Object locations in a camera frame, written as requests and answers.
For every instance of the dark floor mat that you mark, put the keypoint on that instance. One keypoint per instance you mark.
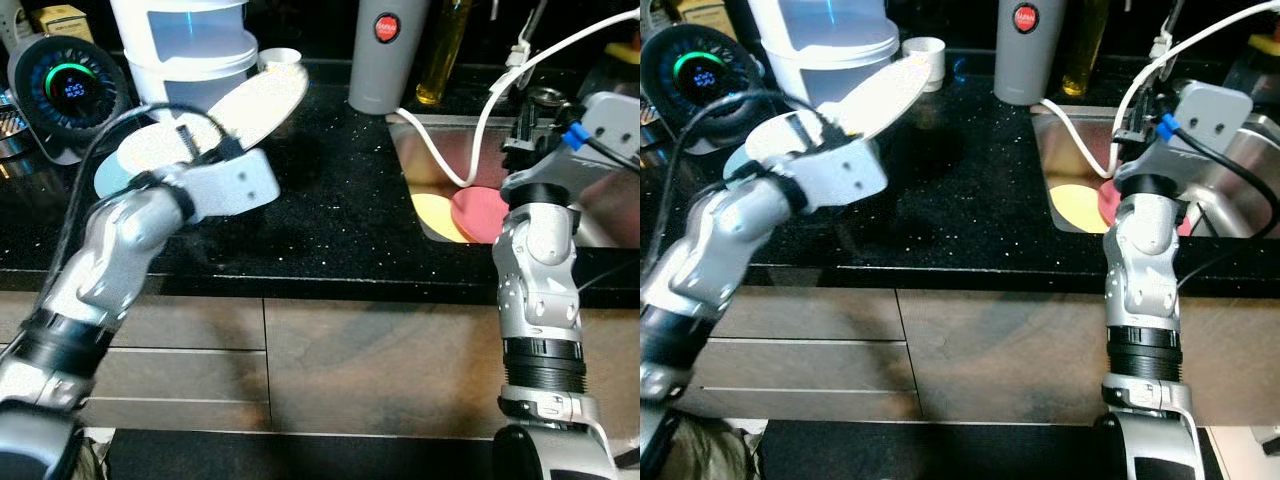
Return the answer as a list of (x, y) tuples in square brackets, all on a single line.
[(930, 452), (300, 457)]

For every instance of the wide brown cabinet front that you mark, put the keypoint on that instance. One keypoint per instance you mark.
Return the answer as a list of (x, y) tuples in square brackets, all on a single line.
[(400, 365), (1010, 355)]

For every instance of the cream round plate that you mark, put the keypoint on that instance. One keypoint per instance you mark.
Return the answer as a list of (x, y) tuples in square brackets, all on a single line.
[(890, 95), (265, 105)]

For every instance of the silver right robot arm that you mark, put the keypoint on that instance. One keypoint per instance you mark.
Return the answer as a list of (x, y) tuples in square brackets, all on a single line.
[(540, 290), (1145, 290)]

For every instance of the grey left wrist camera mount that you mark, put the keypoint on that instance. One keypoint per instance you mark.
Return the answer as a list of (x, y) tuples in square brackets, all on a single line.
[(845, 175), (235, 185)]

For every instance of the steel kitchen sink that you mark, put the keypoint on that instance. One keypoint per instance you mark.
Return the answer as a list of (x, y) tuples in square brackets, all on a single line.
[(430, 150), (1075, 145)]

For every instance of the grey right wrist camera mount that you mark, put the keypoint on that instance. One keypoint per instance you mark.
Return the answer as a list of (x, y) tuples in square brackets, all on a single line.
[(1215, 110), (610, 125)]

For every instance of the grey bottle red round label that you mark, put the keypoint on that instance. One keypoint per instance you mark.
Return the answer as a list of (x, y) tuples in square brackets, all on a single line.
[(1028, 55), (386, 60)]

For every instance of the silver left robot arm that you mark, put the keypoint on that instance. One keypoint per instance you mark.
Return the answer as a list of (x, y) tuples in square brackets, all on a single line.
[(110, 250), (715, 250)]

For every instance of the yellow box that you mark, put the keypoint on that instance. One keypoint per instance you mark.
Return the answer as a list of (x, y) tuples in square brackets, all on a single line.
[(708, 15), (62, 20)]

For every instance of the pink round plate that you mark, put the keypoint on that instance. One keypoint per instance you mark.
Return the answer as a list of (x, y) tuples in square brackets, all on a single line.
[(1106, 205), (480, 212)]

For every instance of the white plastic stacked container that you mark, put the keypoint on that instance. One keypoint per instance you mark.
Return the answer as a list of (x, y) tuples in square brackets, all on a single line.
[(190, 50), (830, 45)]

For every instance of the yellow oil glass bottle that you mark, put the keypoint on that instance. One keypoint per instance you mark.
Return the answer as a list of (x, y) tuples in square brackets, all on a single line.
[(1085, 45), (442, 50)]

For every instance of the yellow round plate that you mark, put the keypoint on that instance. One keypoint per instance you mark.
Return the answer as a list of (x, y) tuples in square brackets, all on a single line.
[(1075, 205), (435, 215)]

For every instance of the light blue round plate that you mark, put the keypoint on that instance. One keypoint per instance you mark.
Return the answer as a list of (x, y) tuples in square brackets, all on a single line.
[(112, 178), (735, 177)]

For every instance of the small white cup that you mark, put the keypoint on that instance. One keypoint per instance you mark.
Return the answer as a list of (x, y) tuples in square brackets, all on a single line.
[(925, 60), (280, 57)]

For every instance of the black round appliance green display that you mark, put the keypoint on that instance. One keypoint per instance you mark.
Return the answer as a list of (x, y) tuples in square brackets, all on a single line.
[(68, 90), (698, 70)]

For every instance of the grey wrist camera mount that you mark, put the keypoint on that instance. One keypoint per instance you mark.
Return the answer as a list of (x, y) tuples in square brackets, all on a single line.
[(610, 125), (235, 185), (1215, 110), (845, 175)]

